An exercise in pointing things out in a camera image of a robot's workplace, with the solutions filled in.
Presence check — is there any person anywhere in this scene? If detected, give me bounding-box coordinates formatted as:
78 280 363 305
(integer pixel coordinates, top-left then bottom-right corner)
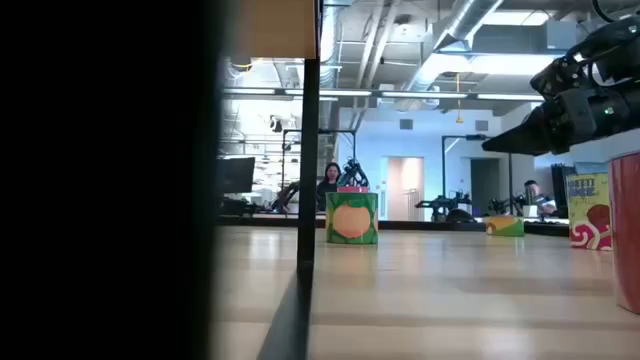
521 179 558 218
315 161 343 213

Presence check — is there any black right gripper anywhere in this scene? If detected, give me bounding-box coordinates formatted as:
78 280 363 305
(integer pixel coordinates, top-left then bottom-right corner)
481 84 640 156

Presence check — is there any black curved mount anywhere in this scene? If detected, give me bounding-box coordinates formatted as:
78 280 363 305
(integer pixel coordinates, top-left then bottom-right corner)
445 208 477 224

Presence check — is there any wooden shelf with black frame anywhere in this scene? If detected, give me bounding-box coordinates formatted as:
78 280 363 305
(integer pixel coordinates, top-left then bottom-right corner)
0 0 321 360

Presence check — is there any silver ventilation duct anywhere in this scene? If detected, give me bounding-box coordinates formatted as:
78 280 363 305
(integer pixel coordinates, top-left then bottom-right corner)
394 0 507 109

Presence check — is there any light blue monitor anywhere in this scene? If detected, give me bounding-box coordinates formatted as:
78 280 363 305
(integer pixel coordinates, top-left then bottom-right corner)
573 160 610 175

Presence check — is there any green can with peach picture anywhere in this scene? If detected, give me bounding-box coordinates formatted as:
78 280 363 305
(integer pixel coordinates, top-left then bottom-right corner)
325 191 380 246

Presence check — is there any yellow hanging cord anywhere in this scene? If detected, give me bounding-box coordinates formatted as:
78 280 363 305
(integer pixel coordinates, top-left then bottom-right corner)
453 72 465 125

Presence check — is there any black gantry frame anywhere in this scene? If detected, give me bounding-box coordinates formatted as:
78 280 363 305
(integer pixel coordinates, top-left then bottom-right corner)
440 133 514 217

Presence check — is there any grey door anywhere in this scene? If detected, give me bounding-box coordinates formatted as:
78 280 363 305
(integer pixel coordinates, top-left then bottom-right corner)
469 157 502 218

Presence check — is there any silver can row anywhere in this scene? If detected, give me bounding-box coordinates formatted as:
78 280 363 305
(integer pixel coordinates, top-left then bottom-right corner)
608 151 640 316

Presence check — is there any black aluminium table frame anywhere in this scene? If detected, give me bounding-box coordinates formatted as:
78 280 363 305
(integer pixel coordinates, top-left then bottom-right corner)
217 213 571 238

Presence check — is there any black computer monitor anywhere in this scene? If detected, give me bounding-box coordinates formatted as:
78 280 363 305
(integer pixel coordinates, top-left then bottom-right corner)
216 156 257 195

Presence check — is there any yellow spaghetti can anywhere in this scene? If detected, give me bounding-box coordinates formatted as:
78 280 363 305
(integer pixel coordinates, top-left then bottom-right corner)
565 172 614 252

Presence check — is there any small green and yellow can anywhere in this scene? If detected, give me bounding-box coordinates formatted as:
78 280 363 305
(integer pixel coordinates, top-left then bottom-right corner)
485 215 526 238

